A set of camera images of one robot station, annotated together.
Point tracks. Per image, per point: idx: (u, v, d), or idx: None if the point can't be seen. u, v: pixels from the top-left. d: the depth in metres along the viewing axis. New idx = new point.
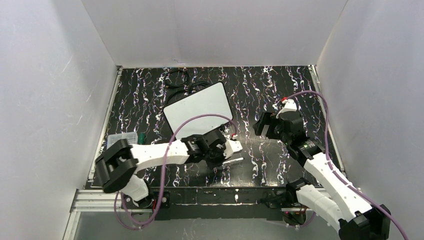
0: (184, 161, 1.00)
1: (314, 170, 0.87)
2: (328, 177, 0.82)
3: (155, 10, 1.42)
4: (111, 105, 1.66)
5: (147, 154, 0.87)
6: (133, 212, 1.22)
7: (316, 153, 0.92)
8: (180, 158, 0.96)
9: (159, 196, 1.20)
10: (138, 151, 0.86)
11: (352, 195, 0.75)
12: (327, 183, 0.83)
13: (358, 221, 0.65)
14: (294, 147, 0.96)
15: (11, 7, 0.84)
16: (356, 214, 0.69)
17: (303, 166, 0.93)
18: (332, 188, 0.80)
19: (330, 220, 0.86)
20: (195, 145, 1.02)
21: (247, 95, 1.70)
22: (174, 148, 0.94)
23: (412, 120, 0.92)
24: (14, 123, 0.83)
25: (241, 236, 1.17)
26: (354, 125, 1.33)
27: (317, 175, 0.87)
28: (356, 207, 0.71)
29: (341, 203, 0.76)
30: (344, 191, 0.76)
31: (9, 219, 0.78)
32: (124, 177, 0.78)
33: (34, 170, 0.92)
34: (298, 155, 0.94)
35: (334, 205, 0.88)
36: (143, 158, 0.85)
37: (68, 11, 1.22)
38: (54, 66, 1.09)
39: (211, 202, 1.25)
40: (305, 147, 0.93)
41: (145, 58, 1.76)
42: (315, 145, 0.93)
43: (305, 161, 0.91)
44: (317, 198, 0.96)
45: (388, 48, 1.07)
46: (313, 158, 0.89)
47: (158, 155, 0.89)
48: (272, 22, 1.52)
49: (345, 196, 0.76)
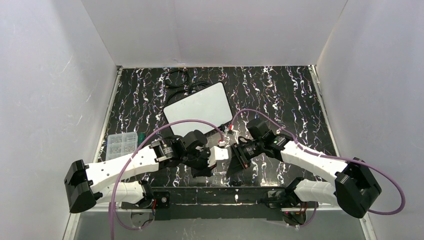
0: (159, 167, 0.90)
1: (290, 157, 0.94)
2: (304, 157, 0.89)
3: (155, 10, 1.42)
4: (111, 105, 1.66)
5: (104, 172, 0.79)
6: (133, 212, 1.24)
7: (286, 143, 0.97)
8: (147, 168, 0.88)
9: (159, 196, 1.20)
10: (94, 171, 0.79)
11: (327, 161, 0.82)
12: (306, 163, 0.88)
13: (342, 180, 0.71)
14: (267, 147, 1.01)
15: (11, 7, 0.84)
16: (337, 174, 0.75)
17: (283, 159, 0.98)
18: (310, 164, 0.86)
19: (330, 200, 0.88)
20: (169, 148, 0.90)
21: (247, 95, 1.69)
22: (138, 160, 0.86)
23: (412, 119, 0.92)
24: (14, 123, 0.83)
25: (240, 236, 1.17)
26: (354, 125, 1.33)
27: (297, 161, 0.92)
28: (335, 169, 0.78)
29: (324, 173, 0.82)
30: (319, 162, 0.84)
31: (9, 219, 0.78)
32: (85, 201, 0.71)
33: (34, 170, 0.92)
34: (273, 152, 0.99)
35: (327, 184, 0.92)
36: (99, 178, 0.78)
37: (68, 11, 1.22)
38: (54, 66, 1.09)
39: (211, 202, 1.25)
40: (276, 142, 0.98)
41: (145, 58, 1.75)
42: (284, 137, 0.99)
43: (281, 154, 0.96)
44: (312, 185, 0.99)
45: (389, 48, 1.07)
46: (284, 147, 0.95)
47: (117, 171, 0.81)
48: (272, 22, 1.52)
49: (322, 165, 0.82)
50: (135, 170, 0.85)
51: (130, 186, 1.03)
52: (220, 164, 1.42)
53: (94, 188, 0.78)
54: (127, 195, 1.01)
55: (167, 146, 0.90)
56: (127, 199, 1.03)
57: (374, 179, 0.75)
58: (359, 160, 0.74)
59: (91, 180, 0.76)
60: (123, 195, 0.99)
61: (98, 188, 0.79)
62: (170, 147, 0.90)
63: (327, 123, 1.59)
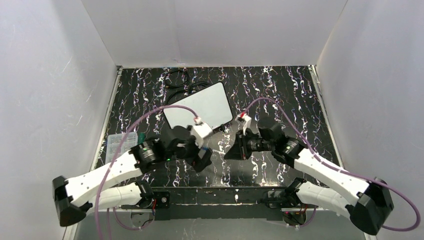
0: (142, 172, 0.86)
1: (304, 167, 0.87)
2: (320, 170, 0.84)
3: (155, 10, 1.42)
4: (111, 105, 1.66)
5: (84, 185, 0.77)
6: (133, 212, 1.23)
7: (300, 151, 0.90)
8: (128, 175, 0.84)
9: (159, 196, 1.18)
10: (74, 186, 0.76)
11: (347, 178, 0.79)
12: (322, 176, 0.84)
13: (364, 202, 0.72)
14: (279, 153, 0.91)
15: (11, 7, 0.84)
16: (359, 195, 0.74)
17: (294, 166, 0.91)
18: (327, 178, 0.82)
19: (338, 210, 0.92)
20: (150, 151, 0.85)
21: (247, 95, 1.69)
22: (117, 168, 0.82)
23: (412, 120, 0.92)
24: (14, 123, 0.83)
25: (240, 236, 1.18)
26: (354, 125, 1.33)
27: (310, 171, 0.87)
28: (356, 189, 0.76)
29: (341, 190, 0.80)
30: (338, 178, 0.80)
31: (10, 218, 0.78)
32: (72, 215, 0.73)
33: (34, 170, 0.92)
34: (285, 159, 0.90)
35: (335, 194, 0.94)
36: (78, 193, 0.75)
37: (68, 11, 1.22)
38: (54, 66, 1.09)
39: (211, 203, 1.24)
40: (289, 149, 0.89)
41: (145, 58, 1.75)
42: (297, 143, 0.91)
43: (294, 162, 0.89)
44: (318, 192, 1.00)
45: (388, 48, 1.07)
46: (299, 156, 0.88)
47: (97, 183, 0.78)
48: (272, 22, 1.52)
49: (341, 182, 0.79)
50: (115, 179, 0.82)
51: (125, 189, 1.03)
52: (220, 164, 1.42)
53: (77, 203, 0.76)
54: (123, 200, 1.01)
55: (147, 148, 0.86)
56: (125, 202, 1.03)
57: (390, 198, 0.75)
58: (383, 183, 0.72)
59: (70, 196, 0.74)
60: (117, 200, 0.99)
61: (81, 202, 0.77)
62: (150, 149, 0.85)
63: (327, 123, 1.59)
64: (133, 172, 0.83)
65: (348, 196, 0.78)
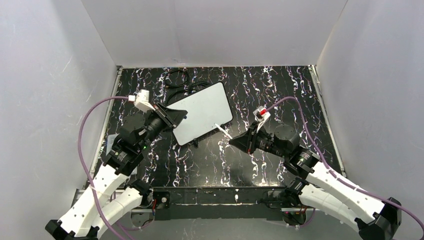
0: (127, 174, 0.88)
1: (319, 182, 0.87)
2: (336, 187, 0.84)
3: (155, 9, 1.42)
4: (111, 105, 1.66)
5: (78, 215, 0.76)
6: (133, 213, 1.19)
7: (313, 164, 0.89)
8: (114, 185, 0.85)
9: (159, 196, 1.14)
10: (68, 221, 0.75)
11: (363, 197, 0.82)
12: (337, 192, 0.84)
13: (380, 223, 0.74)
14: (292, 163, 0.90)
15: (11, 7, 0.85)
16: (375, 216, 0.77)
17: (305, 179, 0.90)
18: (342, 195, 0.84)
19: (343, 219, 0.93)
20: (123, 153, 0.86)
21: (247, 95, 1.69)
22: (101, 184, 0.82)
23: (411, 119, 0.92)
24: (14, 123, 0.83)
25: (240, 236, 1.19)
26: (355, 125, 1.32)
27: (322, 185, 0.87)
28: (372, 209, 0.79)
29: (356, 208, 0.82)
30: (354, 196, 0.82)
31: (10, 219, 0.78)
32: None
33: (35, 170, 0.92)
34: (298, 171, 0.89)
35: (342, 204, 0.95)
36: (77, 225, 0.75)
37: (68, 11, 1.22)
38: (54, 66, 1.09)
39: (211, 203, 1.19)
40: (303, 161, 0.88)
41: (145, 58, 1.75)
42: (310, 155, 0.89)
43: (307, 175, 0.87)
44: (324, 198, 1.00)
45: (389, 48, 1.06)
46: (313, 171, 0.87)
47: (88, 208, 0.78)
48: (272, 22, 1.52)
49: (357, 200, 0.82)
50: (104, 194, 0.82)
51: (123, 196, 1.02)
52: (220, 164, 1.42)
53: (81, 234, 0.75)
54: (125, 207, 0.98)
55: (118, 151, 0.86)
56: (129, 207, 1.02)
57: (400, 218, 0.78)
58: (397, 203, 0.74)
59: (71, 231, 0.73)
60: (120, 210, 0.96)
61: (85, 232, 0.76)
62: (122, 151, 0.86)
63: (327, 123, 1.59)
64: (117, 180, 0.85)
65: (362, 214, 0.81)
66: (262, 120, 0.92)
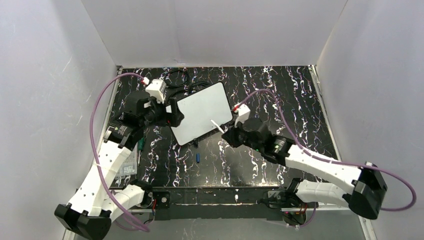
0: (130, 148, 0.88)
1: (297, 164, 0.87)
2: (313, 164, 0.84)
3: (155, 9, 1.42)
4: (110, 105, 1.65)
5: (88, 195, 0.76)
6: (133, 212, 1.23)
7: (289, 148, 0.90)
8: (119, 160, 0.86)
9: (158, 196, 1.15)
10: (79, 201, 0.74)
11: (340, 168, 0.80)
12: (315, 170, 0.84)
13: (361, 189, 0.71)
14: (268, 153, 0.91)
15: (10, 6, 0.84)
16: (354, 183, 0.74)
17: (286, 165, 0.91)
18: (321, 171, 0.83)
19: (336, 202, 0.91)
20: (123, 126, 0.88)
21: (247, 94, 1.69)
22: (105, 160, 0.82)
23: (411, 119, 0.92)
24: (14, 122, 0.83)
25: (240, 236, 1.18)
26: (355, 125, 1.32)
27: (303, 167, 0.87)
28: (350, 177, 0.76)
29: (336, 181, 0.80)
30: (331, 169, 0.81)
31: (10, 219, 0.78)
32: (97, 224, 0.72)
33: (35, 170, 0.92)
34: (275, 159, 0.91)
35: (332, 186, 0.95)
36: (88, 203, 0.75)
37: (68, 11, 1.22)
38: (54, 66, 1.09)
39: (211, 202, 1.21)
40: (279, 148, 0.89)
41: (145, 58, 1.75)
42: (284, 141, 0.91)
43: (285, 160, 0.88)
44: (315, 188, 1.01)
45: (388, 48, 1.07)
46: (289, 154, 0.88)
47: (97, 186, 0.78)
48: (272, 21, 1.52)
49: (335, 172, 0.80)
50: (111, 169, 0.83)
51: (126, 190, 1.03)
52: (220, 164, 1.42)
53: (93, 213, 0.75)
54: (131, 199, 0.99)
55: (118, 126, 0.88)
56: (132, 203, 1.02)
57: (384, 181, 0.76)
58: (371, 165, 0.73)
59: (84, 210, 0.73)
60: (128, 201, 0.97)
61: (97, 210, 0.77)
62: (122, 125, 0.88)
63: (327, 123, 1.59)
64: (122, 154, 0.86)
65: (343, 185, 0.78)
66: (238, 115, 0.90)
